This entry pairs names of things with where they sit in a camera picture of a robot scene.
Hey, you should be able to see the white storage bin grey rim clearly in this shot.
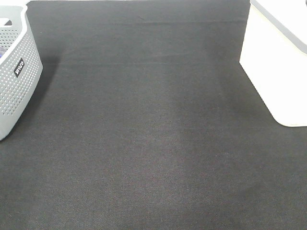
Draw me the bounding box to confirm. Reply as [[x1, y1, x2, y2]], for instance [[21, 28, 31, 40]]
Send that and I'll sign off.
[[239, 0, 307, 127]]

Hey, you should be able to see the black table cloth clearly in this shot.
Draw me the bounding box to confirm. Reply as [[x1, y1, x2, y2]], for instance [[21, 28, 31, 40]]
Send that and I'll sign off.
[[0, 0, 307, 230]]

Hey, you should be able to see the grey perforated laundry basket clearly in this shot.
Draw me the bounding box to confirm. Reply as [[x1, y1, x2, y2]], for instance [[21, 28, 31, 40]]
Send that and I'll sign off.
[[0, 4, 43, 139]]

